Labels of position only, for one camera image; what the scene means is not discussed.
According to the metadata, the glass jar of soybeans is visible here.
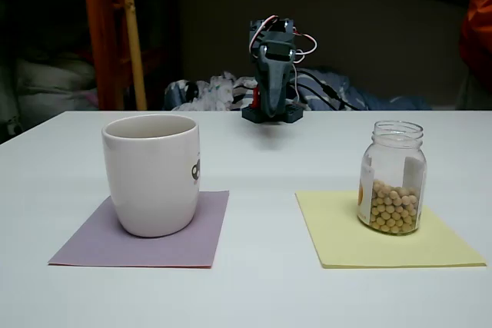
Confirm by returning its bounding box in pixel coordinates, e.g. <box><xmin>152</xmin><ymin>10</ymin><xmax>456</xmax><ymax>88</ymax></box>
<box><xmin>357</xmin><ymin>120</ymin><xmax>427</xmax><ymax>236</ymax></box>

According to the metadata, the patterned bed blanket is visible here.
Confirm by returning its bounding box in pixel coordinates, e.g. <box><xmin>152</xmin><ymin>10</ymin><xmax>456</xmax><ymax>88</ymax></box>
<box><xmin>164</xmin><ymin>68</ymin><xmax>431</xmax><ymax>111</ymax></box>

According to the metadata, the yellow bamboo pole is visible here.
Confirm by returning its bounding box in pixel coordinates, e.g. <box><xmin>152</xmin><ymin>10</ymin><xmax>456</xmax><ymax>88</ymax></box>
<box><xmin>118</xmin><ymin>0</ymin><xmax>148</xmax><ymax>111</ymax></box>

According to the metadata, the white ceramic mug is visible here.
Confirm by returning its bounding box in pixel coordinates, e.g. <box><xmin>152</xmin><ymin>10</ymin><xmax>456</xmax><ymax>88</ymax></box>
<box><xmin>101</xmin><ymin>114</ymin><xmax>201</xmax><ymax>238</ymax></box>

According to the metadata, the yellow paper square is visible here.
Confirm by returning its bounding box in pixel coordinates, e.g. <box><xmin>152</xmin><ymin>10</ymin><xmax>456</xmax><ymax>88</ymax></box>
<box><xmin>294</xmin><ymin>189</ymin><xmax>488</xmax><ymax>270</ymax></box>

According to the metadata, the grey pillow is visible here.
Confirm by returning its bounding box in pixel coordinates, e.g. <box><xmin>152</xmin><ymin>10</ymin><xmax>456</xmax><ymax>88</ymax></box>
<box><xmin>15</xmin><ymin>59</ymin><xmax>99</xmax><ymax>121</ymax></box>

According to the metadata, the purple paper square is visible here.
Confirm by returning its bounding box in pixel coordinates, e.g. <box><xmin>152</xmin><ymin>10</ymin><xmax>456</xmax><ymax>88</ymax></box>
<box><xmin>48</xmin><ymin>189</ymin><xmax>231</xmax><ymax>269</ymax></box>

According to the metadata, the red and white servo cable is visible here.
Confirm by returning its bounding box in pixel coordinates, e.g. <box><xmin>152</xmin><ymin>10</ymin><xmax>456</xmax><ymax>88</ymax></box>
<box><xmin>249</xmin><ymin>15</ymin><xmax>319</xmax><ymax>104</ymax></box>

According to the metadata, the black cable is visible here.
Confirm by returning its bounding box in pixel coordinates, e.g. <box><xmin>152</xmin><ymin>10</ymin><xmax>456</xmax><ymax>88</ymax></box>
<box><xmin>299</xmin><ymin>69</ymin><xmax>347</xmax><ymax>110</ymax></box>
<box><xmin>296</xmin><ymin>81</ymin><xmax>341</xmax><ymax>110</ymax></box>

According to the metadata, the red-brown wooden post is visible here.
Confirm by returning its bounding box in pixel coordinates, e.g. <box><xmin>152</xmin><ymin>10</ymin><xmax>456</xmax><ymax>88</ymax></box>
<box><xmin>79</xmin><ymin>0</ymin><xmax>128</xmax><ymax>111</ymax></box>

